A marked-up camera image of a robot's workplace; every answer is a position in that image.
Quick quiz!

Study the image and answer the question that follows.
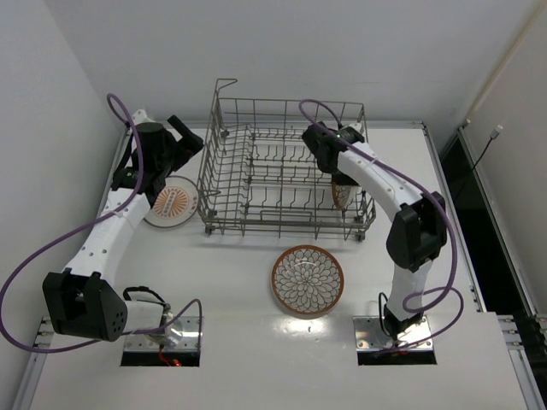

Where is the orange sunburst white plate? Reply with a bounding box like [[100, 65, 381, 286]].
[[144, 176, 199, 228]]

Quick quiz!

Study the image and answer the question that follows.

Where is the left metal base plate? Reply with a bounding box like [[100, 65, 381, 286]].
[[124, 316, 202, 354]]

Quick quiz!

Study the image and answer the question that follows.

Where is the metal base plate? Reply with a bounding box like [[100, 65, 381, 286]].
[[353, 316, 434, 353], [124, 316, 202, 354]]

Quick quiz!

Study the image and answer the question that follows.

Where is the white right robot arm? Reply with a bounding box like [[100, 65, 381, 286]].
[[302, 125, 447, 339]]

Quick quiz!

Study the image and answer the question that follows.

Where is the floral bowl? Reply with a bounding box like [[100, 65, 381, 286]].
[[331, 179, 362, 209], [270, 244, 344, 316]]

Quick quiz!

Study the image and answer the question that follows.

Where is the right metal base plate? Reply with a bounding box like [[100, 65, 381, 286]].
[[353, 316, 434, 353]]

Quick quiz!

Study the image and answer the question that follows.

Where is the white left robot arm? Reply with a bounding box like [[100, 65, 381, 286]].
[[43, 111, 203, 342]]

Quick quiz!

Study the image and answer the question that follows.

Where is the floral bowl front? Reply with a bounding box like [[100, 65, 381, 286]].
[[270, 244, 344, 316]]

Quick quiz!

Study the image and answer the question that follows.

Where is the grey wire dish rack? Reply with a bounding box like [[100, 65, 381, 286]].
[[197, 78, 376, 241]]

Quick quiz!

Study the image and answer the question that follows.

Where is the black cable with connector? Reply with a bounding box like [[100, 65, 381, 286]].
[[452, 124, 504, 202]]

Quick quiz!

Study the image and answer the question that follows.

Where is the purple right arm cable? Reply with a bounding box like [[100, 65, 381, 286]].
[[297, 98, 465, 358]]

